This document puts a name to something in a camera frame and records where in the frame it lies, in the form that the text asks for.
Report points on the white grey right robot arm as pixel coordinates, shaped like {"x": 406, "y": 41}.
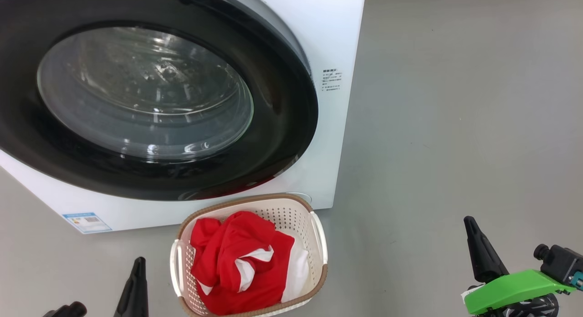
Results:
{"x": 533, "y": 308}

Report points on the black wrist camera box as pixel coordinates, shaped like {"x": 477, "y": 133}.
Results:
{"x": 562, "y": 262}
{"x": 68, "y": 310}

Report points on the red and white garment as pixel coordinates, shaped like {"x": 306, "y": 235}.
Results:
{"x": 241, "y": 271}

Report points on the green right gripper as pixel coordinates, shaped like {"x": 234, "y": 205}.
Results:
{"x": 514, "y": 289}

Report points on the blue energy label sticker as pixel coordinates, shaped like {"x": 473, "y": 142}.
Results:
{"x": 86, "y": 222}

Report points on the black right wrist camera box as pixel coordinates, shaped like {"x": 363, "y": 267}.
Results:
{"x": 562, "y": 262}

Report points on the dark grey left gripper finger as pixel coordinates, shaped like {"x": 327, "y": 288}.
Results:
{"x": 127, "y": 299}
{"x": 142, "y": 299}

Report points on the white front-load washing machine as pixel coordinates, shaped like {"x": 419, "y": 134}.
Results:
{"x": 337, "y": 34}

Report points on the round drain filter cover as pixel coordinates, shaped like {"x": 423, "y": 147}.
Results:
{"x": 301, "y": 196}

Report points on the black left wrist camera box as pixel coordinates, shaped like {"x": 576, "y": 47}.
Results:
{"x": 68, "y": 310}

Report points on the cream laundry basket brown rim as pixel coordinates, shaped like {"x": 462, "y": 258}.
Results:
{"x": 300, "y": 217}

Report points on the black round glass washer door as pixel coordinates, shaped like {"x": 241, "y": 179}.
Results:
{"x": 282, "y": 125}

